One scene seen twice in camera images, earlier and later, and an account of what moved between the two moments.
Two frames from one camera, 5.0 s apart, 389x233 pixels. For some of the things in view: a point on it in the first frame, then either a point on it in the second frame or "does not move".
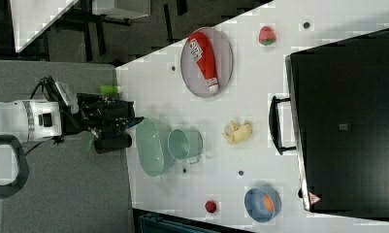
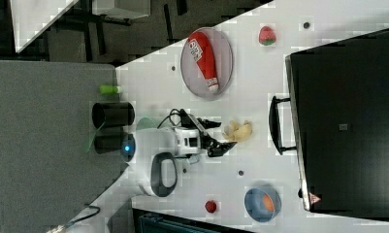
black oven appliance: (345, 97) does not move
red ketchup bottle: (202, 52) does not move
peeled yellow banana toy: (236, 134) does not move
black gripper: (99, 114) to (210, 147)
